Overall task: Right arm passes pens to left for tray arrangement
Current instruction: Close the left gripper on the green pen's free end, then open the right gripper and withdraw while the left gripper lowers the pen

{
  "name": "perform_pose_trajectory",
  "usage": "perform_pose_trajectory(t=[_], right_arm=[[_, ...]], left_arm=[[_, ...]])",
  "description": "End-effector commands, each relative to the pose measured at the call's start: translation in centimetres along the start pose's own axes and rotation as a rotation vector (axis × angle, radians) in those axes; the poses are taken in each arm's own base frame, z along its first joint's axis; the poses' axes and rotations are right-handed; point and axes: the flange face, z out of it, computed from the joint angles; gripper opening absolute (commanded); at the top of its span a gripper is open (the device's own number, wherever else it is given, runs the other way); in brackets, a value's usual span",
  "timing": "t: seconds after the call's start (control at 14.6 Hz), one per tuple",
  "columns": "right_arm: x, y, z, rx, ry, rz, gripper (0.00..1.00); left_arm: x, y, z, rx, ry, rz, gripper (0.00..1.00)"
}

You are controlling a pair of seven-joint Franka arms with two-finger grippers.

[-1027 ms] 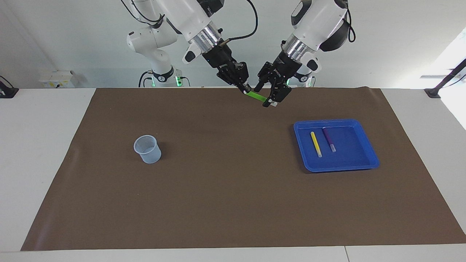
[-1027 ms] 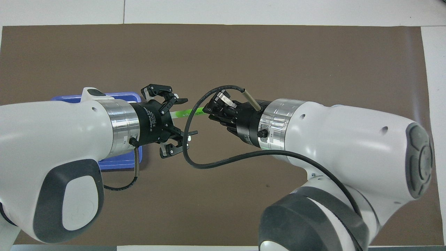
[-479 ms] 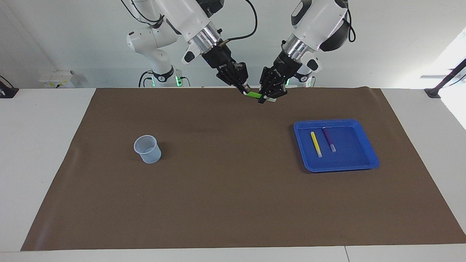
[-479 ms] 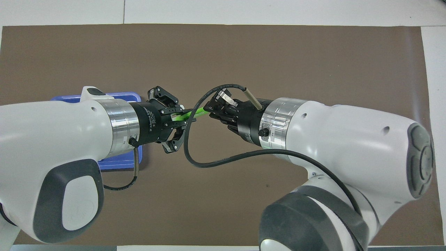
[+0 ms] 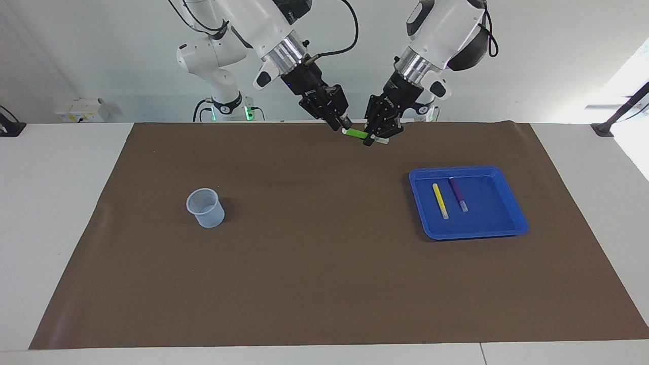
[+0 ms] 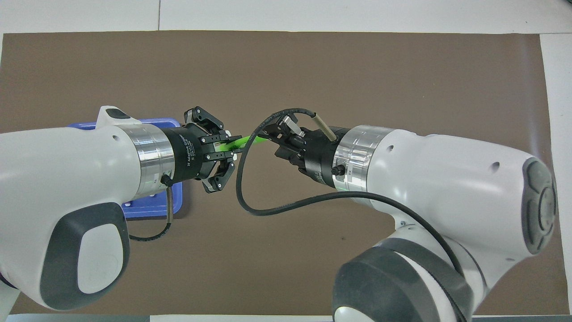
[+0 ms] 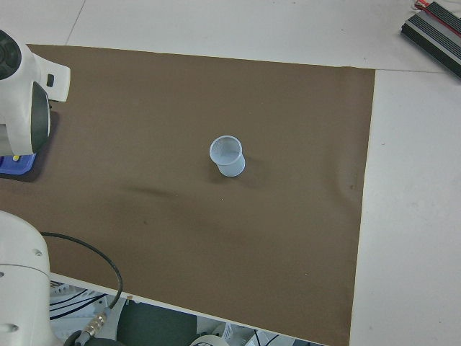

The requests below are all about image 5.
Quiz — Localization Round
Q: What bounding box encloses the green marker pen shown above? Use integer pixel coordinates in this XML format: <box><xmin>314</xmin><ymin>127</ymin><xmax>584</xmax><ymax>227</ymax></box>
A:
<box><xmin>342</xmin><ymin>128</ymin><xmax>390</xmax><ymax>145</ymax></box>

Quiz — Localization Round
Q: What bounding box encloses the black arm base cable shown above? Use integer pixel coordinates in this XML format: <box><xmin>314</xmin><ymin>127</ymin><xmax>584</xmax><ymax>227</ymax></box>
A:
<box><xmin>193</xmin><ymin>98</ymin><xmax>214</xmax><ymax>122</ymax></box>

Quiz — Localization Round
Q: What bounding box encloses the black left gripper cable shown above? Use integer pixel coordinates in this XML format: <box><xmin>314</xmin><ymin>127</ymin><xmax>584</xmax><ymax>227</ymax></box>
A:
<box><xmin>479</xmin><ymin>10</ymin><xmax>500</xmax><ymax>59</ymax></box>

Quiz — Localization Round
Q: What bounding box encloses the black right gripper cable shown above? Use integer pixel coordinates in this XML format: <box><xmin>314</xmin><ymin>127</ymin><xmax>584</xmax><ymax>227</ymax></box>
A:
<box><xmin>304</xmin><ymin>0</ymin><xmax>359</xmax><ymax>64</ymax></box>

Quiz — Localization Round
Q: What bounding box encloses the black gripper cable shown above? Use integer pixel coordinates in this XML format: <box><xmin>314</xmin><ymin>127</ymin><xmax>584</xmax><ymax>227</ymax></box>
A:
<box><xmin>479</xmin><ymin>10</ymin><xmax>500</xmax><ymax>59</ymax></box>
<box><xmin>304</xmin><ymin>0</ymin><xmax>359</xmax><ymax>64</ymax></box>

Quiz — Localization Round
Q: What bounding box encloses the blue plastic tray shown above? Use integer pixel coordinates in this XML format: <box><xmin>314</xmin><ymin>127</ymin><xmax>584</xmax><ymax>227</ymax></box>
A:
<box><xmin>409</xmin><ymin>165</ymin><xmax>529</xmax><ymax>241</ymax></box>

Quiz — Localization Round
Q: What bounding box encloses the brown table mat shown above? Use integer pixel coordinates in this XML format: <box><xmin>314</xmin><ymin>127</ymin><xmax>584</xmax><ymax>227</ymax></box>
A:
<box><xmin>29</xmin><ymin>121</ymin><xmax>649</xmax><ymax>350</ymax></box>

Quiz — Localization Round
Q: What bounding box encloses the black angled stand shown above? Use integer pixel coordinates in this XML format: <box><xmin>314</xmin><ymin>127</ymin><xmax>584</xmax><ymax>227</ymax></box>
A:
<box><xmin>591</xmin><ymin>81</ymin><xmax>649</xmax><ymax>137</ymax></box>

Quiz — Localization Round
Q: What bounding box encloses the white wall socket box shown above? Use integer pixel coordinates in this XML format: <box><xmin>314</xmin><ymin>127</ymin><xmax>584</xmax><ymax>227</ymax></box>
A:
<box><xmin>54</xmin><ymin>98</ymin><xmax>110</xmax><ymax>123</ymax></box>

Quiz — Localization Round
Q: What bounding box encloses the purple marker pen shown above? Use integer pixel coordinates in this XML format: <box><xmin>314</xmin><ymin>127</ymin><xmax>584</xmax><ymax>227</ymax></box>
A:
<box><xmin>449</xmin><ymin>177</ymin><xmax>469</xmax><ymax>212</ymax></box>

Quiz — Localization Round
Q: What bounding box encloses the translucent plastic cup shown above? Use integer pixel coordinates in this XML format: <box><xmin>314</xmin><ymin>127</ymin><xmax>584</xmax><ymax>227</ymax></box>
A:
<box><xmin>186</xmin><ymin>188</ymin><xmax>225</xmax><ymax>229</ymax></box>

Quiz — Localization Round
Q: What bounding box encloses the black table clamp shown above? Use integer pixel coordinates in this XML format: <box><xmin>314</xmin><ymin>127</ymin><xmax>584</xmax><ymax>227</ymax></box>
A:
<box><xmin>0</xmin><ymin>105</ymin><xmax>27</xmax><ymax>137</ymax></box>

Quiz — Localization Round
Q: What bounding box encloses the yellow marker pen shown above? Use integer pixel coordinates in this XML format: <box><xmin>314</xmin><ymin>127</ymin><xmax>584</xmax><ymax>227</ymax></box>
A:
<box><xmin>432</xmin><ymin>183</ymin><xmax>450</xmax><ymax>220</ymax></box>

